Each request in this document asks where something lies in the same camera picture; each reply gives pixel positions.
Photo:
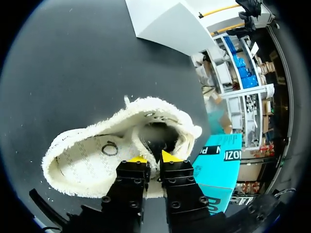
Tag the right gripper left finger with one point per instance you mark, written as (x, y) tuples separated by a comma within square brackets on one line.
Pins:
[(128, 184)]

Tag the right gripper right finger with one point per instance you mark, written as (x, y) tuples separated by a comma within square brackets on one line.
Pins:
[(181, 184)]

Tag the white shoe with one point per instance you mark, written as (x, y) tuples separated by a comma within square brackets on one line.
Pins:
[(87, 160)]

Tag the white shoebox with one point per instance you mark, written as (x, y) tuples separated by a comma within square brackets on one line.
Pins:
[(170, 24)]

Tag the teal box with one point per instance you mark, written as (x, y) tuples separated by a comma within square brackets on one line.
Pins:
[(216, 174)]

